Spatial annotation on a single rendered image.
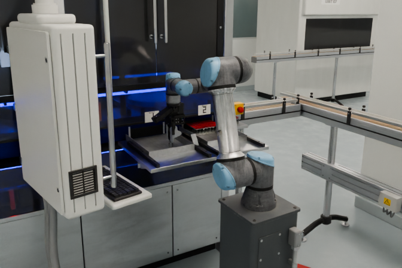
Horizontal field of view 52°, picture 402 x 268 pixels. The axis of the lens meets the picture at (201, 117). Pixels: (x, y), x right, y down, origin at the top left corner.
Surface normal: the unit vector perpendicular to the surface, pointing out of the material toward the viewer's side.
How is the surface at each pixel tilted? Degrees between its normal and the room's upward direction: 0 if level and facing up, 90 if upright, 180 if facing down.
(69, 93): 90
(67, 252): 90
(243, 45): 90
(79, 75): 90
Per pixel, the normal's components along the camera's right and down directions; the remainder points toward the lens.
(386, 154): -0.87, 0.12
